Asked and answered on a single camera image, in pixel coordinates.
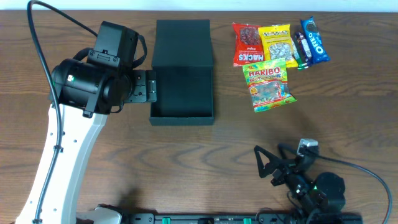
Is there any black gift box with lid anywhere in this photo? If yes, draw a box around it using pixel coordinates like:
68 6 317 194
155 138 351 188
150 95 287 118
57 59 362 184
149 19 215 126

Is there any green Haribo gummy bag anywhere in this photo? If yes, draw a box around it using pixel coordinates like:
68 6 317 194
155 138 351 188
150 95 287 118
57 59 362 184
243 58 297 113

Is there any red Hacks candy bag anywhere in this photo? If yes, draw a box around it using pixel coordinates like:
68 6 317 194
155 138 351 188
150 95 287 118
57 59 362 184
232 23 264 67

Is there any blue Oreo cookie pack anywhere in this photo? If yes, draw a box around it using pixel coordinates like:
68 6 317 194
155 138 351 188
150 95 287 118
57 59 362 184
300 16 330 64

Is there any yellow Hacks candy bag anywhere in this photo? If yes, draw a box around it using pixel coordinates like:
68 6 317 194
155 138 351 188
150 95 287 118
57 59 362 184
258 24 298 68

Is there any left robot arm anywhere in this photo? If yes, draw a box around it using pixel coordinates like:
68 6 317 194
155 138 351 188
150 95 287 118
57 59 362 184
16 22 157 223

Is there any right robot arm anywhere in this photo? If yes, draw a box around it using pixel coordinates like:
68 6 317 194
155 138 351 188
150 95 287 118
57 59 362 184
254 143 346 223

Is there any green white candy bar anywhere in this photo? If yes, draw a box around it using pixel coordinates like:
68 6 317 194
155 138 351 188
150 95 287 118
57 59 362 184
291 39 305 70

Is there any dark blue chocolate bar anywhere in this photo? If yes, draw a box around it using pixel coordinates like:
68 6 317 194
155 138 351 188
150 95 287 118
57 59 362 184
295 32 313 67

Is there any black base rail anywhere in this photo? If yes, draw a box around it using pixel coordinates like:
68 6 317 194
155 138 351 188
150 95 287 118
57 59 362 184
121 213 363 224

